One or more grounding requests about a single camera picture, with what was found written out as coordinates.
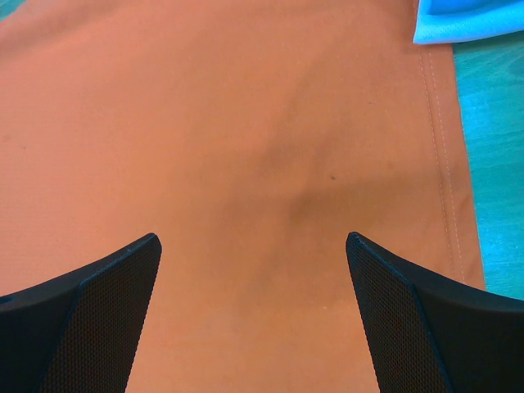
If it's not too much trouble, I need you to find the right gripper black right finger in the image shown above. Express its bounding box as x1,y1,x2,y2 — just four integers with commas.
346,232,523,392

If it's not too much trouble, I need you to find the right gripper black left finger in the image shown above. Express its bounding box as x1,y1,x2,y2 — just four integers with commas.
1,233,162,392

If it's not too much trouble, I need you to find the orange t shirt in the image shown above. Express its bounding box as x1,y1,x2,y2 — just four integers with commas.
1,1,485,392

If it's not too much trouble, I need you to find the teal folded t shirt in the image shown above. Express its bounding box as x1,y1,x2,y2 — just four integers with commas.
413,0,523,45

